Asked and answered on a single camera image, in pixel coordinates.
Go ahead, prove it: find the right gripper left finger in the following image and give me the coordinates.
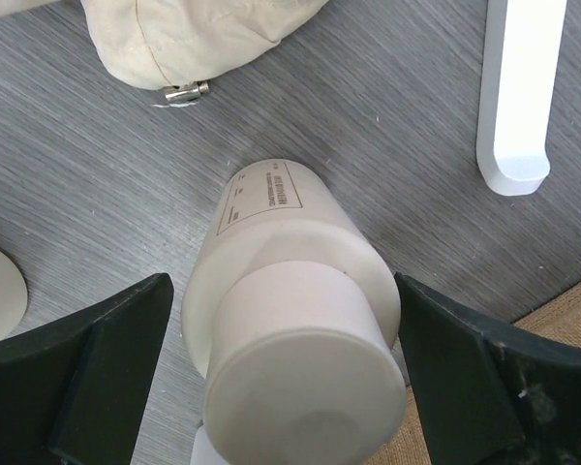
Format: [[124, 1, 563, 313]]
[[0, 273, 174, 464]]

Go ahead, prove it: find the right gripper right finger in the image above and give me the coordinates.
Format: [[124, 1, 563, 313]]
[[395, 273, 581, 464]]

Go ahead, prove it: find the cream bottle beige cap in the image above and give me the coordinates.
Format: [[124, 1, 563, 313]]
[[181, 159, 406, 464]]

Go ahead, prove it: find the brown canvas bag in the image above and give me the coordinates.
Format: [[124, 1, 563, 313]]
[[367, 282, 581, 465]]

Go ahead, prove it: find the beige cloth garment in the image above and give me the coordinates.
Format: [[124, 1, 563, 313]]
[[0, 0, 330, 106]]

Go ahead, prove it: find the white garment rack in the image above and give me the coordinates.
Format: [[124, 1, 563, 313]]
[[475, 0, 567, 197]]

